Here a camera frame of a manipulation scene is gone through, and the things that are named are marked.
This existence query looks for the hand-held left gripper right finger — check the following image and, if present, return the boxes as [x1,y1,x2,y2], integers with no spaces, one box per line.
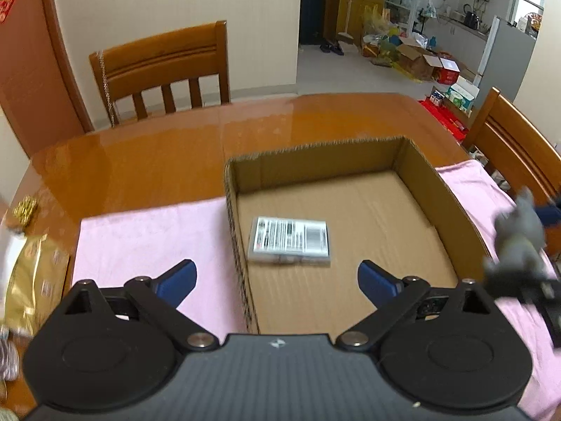
[337,260,505,352]

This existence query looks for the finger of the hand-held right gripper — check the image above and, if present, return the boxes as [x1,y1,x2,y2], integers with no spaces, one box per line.
[523,278,561,348]
[537,197,561,229]

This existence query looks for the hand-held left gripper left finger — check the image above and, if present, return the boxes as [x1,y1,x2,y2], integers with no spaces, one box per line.
[52,260,220,352]

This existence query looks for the grey elephant toy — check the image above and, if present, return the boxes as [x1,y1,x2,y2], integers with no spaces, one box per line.
[482,186,548,303]

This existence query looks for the white barcode card pack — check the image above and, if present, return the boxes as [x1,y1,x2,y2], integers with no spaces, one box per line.
[248,216,331,268]

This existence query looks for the pink cloth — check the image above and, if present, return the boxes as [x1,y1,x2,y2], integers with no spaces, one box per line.
[70,160,561,420]

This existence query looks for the wooden chair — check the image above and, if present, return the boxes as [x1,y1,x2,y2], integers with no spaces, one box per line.
[89,20,231,129]
[462,88,561,205]

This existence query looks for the flat red gift box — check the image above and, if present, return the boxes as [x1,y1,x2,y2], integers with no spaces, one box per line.
[418,99,469,142]

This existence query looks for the gold tissue pack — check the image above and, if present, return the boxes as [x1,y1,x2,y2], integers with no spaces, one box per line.
[0,233,71,339]

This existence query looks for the white green carton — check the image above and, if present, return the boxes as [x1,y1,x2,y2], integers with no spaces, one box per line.
[446,76,481,113]

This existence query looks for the grey refrigerator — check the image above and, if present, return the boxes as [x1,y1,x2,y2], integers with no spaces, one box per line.
[478,15,538,97]

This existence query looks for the gold ornament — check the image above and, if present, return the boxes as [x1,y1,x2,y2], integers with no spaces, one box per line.
[11,195,39,229]

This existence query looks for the red cardboard box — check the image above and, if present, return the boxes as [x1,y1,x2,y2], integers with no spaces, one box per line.
[433,53,462,86]

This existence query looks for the silver foil object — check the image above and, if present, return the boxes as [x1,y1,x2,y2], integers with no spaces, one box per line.
[0,327,21,382]

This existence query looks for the brown cardboard box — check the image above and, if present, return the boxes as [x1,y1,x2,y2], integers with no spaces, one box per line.
[396,37,444,81]

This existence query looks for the wooden door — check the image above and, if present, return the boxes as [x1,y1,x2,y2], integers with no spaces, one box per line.
[0,0,95,159]

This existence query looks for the yellow plastic bag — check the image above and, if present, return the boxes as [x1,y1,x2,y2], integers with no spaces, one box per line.
[361,4,394,36]

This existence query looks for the wooden cabinet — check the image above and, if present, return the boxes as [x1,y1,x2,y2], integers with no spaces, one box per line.
[329,0,387,47]

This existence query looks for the silver bead chain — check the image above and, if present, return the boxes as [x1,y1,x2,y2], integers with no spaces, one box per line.
[97,50,120,127]

